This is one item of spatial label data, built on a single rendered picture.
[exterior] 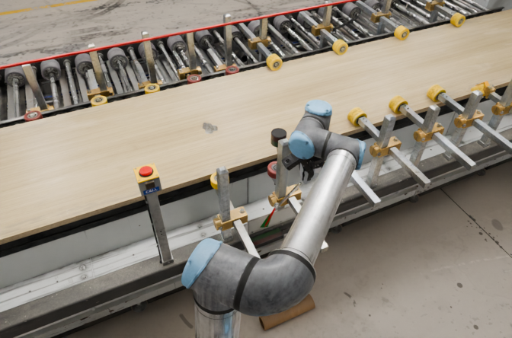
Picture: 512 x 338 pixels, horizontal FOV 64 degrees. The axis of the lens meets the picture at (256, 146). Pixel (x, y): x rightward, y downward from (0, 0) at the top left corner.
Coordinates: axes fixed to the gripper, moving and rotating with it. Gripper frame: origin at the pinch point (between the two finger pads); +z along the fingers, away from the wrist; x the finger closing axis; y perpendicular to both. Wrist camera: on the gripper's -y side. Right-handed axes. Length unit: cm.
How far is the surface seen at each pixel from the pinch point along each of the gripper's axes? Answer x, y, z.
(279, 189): 6.2, -7.1, 8.0
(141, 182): 4, -59, -21
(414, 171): -10.3, 47.4, 4.4
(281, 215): 5.5, -5.3, 24.6
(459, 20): 90, 172, 6
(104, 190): 37, -72, 10
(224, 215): 6.2, -31.2, 12.4
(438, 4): 114, 175, 4
